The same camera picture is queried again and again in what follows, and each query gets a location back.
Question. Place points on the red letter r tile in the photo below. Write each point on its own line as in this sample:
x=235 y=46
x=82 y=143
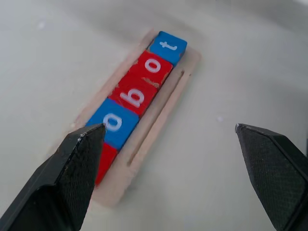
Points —
x=106 y=161

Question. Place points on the blue letter t tile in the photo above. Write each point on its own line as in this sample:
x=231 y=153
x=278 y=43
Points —
x=168 y=48

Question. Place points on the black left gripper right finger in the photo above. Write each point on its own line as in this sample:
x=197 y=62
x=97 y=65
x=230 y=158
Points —
x=274 y=173

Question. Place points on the red letter o tile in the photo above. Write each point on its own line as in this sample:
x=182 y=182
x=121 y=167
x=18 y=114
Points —
x=150 y=68

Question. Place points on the light wooden tile tray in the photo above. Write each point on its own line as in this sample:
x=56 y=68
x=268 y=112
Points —
x=154 y=134

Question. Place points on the red letter b tile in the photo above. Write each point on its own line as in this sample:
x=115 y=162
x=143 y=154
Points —
x=134 y=93

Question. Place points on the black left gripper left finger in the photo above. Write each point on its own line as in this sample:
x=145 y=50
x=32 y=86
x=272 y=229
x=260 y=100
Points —
x=72 y=178

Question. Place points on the blue letter o tile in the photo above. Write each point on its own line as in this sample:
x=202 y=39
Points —
x=120 y=127

